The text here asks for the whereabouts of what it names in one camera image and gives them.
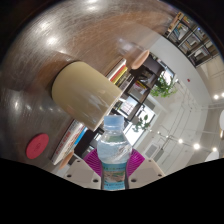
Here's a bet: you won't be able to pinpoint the small green potted plant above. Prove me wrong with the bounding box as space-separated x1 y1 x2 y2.
132 114 151 133

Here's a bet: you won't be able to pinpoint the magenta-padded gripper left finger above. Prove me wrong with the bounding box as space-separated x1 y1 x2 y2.
63 148 103 190

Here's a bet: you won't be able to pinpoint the round white ceiling lamps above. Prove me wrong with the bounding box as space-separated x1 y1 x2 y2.
204 109 224 163

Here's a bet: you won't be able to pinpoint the stack of books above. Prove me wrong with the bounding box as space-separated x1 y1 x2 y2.
105 58 129 85

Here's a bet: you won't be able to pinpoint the ceiling track spotlights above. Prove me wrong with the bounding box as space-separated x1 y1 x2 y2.
156 93 224 152

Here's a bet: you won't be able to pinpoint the ceiling air conditioner unit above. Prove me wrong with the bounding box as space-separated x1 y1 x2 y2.
144 142 161 160

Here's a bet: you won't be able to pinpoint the dark low shelf unit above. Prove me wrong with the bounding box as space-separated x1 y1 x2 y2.
74 53 174 158

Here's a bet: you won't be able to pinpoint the row of orange chairs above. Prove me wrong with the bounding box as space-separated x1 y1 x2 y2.
59 49 151 169

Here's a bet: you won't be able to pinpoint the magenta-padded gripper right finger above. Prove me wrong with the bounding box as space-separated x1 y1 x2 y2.
125 148 166 190

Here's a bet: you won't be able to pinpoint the cream ceramic cup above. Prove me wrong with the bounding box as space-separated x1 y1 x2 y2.
50 60 124 132

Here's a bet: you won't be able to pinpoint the clear blue-capped water bottle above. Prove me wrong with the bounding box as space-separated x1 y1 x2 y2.
96 114 133 191

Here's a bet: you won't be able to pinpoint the tall dark bookshelf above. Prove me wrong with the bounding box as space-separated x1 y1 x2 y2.
164 11 219 68

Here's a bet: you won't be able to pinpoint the flat round red coaster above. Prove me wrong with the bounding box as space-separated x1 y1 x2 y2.
25 133 50 160

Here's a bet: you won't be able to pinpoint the bushy green potted plant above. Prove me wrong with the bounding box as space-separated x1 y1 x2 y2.
149 74 178 98

